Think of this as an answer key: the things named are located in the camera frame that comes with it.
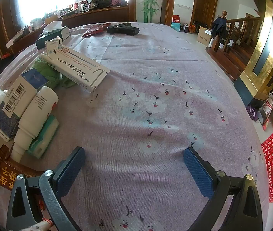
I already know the white plastic bottle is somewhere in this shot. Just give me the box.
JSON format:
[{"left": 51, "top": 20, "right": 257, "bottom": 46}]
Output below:
[{"left": 10, "top": 86, "right": 59, "bottom": 163}]

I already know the green towel cloth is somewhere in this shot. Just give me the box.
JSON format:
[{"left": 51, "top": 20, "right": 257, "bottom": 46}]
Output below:
[{"left": 31, "top": 57, "right": 76, "bottom": 89}]

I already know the long white medicine box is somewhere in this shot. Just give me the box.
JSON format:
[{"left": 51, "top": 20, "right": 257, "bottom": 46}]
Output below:
[{"left": 41, "top": 37, "right": 110, "bottom": 92}]

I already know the brown snack wrapper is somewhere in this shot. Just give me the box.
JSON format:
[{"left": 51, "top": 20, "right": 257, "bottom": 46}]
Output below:
[{"left": 0, "top": 145, "right": 43, "bottom": 191}]

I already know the blue white medicine box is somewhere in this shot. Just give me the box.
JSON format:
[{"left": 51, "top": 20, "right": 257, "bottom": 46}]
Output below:
[{"left": 0, "top": 68, "right": 48, "bottom": 142}]

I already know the purple mop head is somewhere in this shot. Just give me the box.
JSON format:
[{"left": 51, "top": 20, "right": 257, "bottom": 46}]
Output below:
[{"left": 246, "top": 106, "right": 258, "bottom": 121}]

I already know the pink floral tablecloth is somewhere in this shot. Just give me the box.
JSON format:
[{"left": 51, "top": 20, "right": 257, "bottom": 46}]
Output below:
[{"left": 21, "top": 23, "right": 269, "bottom": 230}]

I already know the gold pillar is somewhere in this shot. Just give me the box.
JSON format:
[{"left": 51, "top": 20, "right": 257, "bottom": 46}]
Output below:
[{"left": 234, "top": 0, "right": 273, "bottom": 108}]

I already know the green tissue box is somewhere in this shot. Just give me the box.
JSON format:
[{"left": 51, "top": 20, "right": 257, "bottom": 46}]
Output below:
[{"left": 35, "top": 21, "right": 70, "bottom": 49}]

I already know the dark red pouch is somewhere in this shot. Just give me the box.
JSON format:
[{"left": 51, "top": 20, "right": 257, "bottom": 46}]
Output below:
[{"left": 82, "top": 23, "right": 111, "bottom": 38}]

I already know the cardboard box on floor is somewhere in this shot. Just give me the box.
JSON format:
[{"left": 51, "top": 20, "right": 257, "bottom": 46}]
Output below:
[{"left": 197, "top": 27, "right": 211, "bottom": 46}]

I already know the black handheld gun tool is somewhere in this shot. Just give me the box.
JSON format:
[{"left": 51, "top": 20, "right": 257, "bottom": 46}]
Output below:
[{"left": 106, "top": 23, "right": 140, "bottom": 36}]

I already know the wooden sideboard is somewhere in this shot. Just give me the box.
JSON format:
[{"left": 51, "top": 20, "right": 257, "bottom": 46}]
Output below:
[{"left": 7, "top": 6, "right": 136, "bottom": 54}]

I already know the wooden door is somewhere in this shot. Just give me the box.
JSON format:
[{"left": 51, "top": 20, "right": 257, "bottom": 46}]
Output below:
[{"left": 190, "top": 0, "right": 218, "bottom": 29}]

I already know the dark jacket on post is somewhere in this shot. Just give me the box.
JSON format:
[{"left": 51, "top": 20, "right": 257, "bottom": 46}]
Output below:
[{"left": 211, "top": 17, "right": 228, "bottom": 39}]

